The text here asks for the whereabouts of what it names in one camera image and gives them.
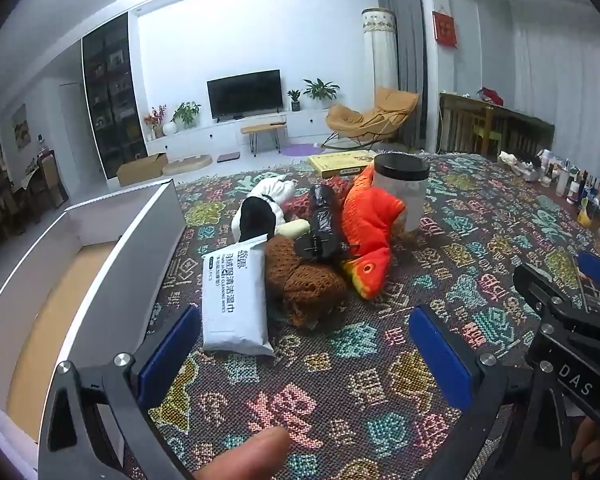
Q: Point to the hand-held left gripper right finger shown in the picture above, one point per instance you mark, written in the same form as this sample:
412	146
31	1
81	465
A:
440	355

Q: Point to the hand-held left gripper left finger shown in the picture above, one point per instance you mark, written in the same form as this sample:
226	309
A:
167	355

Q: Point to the white wet wipes packet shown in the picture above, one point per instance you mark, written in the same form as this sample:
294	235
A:
235	300

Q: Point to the white storage box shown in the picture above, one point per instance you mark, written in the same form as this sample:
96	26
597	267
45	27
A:
145	250

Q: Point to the orange fish plush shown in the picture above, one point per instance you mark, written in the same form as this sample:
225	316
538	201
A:
370	225

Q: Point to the brown knitted garment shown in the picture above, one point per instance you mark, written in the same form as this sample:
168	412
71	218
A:
305	285

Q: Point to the cream cloth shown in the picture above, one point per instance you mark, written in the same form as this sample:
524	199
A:
292	228

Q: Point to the white and black plush toy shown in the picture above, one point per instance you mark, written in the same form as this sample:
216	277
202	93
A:
270	195

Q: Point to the person's right hand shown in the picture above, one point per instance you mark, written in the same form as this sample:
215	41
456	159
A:
592	447

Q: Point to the person's left hand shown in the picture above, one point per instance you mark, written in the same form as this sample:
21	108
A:
250	455

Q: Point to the row of bottles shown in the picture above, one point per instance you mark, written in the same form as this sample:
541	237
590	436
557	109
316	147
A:
570	185

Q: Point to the colourful printed blanket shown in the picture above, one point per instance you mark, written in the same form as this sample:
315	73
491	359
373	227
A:
330	385

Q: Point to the wooden slatted crib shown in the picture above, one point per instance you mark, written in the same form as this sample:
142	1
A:
525	132

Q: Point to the clear jar with black lid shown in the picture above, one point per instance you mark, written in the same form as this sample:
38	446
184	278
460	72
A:
405	195

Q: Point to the green small chair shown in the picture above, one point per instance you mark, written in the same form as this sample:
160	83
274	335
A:
485	132

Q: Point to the cardboard box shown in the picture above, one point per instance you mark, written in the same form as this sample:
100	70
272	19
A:
140	170

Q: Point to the beige floor cushion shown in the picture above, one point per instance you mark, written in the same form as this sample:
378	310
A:
187	164

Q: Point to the white sheer curtain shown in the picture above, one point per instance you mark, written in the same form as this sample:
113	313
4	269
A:
565	80

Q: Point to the red knitted pouch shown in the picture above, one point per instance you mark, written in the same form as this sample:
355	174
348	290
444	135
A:
297	207

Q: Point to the red bag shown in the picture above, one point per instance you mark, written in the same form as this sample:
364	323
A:
491	96

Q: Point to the dark flat floor scale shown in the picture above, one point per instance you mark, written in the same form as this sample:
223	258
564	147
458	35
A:
228	157

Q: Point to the wooden dining chair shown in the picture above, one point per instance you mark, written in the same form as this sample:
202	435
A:
47	180

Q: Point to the yellow flat box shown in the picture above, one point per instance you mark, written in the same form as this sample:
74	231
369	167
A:
340	162

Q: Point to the white television cabinet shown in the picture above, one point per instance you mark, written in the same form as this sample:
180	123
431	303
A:
205	135

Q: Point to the white round vase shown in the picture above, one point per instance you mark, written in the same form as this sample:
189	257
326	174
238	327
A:
169	128

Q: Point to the red flower arrangement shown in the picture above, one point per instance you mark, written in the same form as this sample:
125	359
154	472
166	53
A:
155	119

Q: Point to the bushy green potted plant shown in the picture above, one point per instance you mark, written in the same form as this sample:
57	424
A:
186	112

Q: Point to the purple round mat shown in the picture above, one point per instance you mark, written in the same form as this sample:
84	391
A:
300	149

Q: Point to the wooden bench with hairpin legs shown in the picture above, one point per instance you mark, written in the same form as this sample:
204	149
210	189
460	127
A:
262	128

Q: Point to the tan rocking chair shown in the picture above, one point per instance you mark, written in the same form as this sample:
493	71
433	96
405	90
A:
360	120

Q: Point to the black glass display cabinet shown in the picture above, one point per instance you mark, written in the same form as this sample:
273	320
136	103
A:
112	100

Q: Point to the black television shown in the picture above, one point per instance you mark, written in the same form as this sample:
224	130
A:
245	92

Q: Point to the small green potted plant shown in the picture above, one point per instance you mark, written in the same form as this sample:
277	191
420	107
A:
294	97

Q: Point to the large green potted plant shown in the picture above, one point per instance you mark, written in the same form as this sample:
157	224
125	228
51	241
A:
321	90

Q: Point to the grey curtain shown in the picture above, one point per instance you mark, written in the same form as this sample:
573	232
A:
405	35

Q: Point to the white standing air conditioner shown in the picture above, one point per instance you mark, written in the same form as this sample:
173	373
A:
380	50

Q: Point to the framed wall painting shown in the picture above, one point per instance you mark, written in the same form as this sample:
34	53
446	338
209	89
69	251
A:
21	127

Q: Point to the red wall hanging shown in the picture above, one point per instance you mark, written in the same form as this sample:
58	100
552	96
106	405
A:
445	29

